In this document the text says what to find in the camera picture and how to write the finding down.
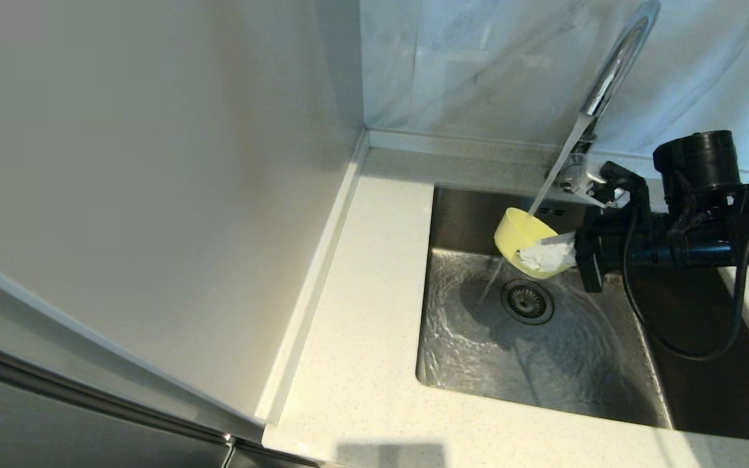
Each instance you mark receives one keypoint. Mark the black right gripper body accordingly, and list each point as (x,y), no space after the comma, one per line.
(608,253)

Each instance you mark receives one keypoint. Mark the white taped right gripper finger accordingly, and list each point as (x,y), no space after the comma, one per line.
(550,258)
(560,239)

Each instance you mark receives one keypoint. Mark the yellow plastic bowl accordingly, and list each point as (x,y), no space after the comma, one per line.
(517,234)

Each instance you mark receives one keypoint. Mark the stainless steel sink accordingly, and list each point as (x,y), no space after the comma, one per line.
(478,351)

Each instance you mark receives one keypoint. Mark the round metal drain strainer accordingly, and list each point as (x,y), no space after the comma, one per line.
(527,302)

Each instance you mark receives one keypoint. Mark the chrome gooseneck faucet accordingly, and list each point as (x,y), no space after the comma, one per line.
(615,65)

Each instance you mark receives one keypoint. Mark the tall cabinet side panel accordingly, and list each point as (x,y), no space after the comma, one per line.
(153,162)

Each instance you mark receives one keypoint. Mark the chrome cabinet edge trim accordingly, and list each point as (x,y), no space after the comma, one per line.
(88,394)

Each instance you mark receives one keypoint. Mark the tall cabinet steel front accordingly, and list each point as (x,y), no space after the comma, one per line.
(56,429)

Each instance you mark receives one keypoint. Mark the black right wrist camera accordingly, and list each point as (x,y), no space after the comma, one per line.
(628,185)

